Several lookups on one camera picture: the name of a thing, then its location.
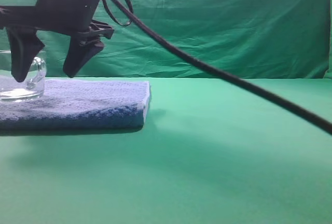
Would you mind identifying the thick black cable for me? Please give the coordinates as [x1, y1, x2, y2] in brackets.
[92, 0, 332, 135]

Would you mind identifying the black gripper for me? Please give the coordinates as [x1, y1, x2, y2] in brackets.
[1, 0, 114, 82]

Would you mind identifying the transparent glass cup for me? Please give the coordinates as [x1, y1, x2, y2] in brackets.
[1, 50, 47, 101]

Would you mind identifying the thin black cable loop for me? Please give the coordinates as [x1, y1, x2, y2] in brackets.
[101, 0, 134, 27]

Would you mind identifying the folded blue towel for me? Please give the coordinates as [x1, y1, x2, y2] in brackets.
[1, 79, 150, 131]

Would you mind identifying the green backdrop cloth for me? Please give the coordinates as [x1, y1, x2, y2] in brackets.
[0, 0, 332, 79]

